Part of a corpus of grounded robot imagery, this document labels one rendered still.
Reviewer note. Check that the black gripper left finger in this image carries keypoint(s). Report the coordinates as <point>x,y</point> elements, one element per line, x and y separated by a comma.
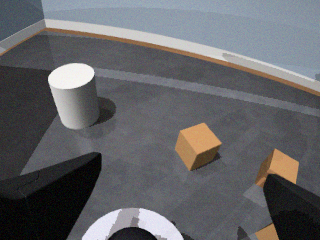
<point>45,204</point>

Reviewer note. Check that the tan cube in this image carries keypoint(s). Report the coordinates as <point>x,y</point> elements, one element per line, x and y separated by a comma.
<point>197,145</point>
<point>278,163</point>
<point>267,233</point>

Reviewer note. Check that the glass french press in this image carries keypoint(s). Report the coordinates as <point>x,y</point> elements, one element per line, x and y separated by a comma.
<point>132,224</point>

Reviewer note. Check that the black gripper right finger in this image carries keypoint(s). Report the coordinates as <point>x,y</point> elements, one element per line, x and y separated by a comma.
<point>295,212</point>

